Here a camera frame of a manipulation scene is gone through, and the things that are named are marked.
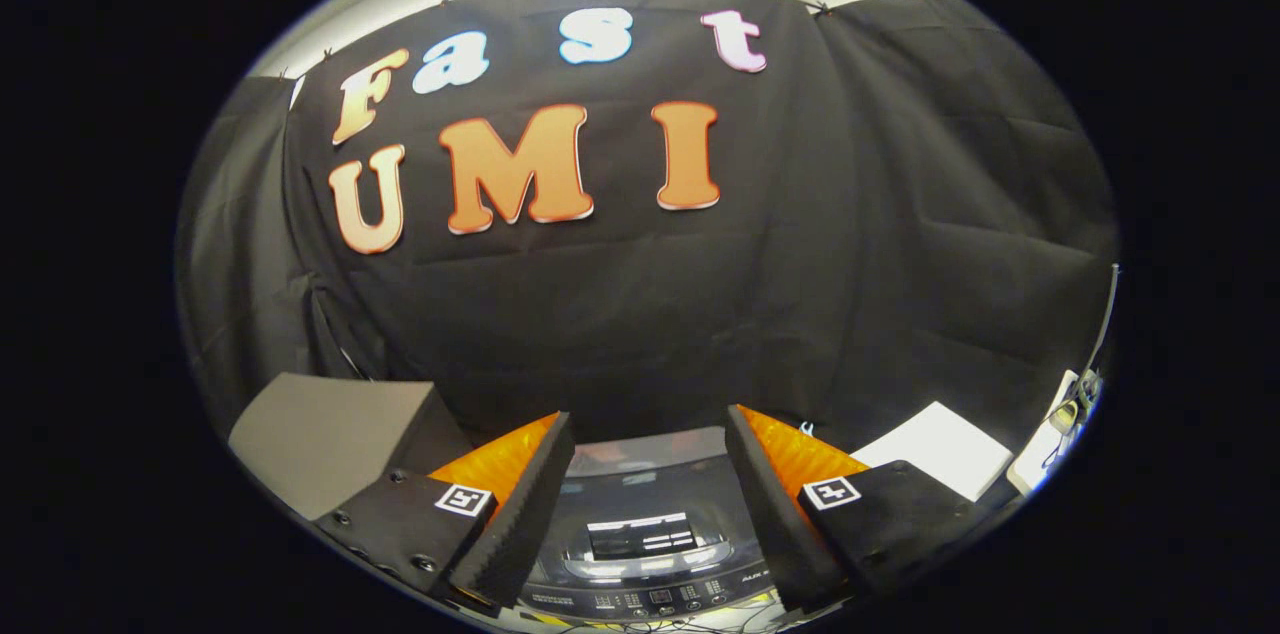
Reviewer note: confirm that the white power strip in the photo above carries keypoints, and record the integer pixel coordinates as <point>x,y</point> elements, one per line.
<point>1035,464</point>

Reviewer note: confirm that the grey washing machine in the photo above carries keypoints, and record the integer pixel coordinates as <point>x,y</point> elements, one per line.
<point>650,599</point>

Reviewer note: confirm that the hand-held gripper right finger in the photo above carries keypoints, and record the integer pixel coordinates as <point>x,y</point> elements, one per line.
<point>770,514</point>

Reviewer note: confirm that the dark transparent washing machine lid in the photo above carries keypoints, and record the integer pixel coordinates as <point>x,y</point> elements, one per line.
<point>650,484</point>

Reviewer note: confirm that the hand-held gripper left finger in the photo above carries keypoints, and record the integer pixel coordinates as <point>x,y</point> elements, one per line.
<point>530,514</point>

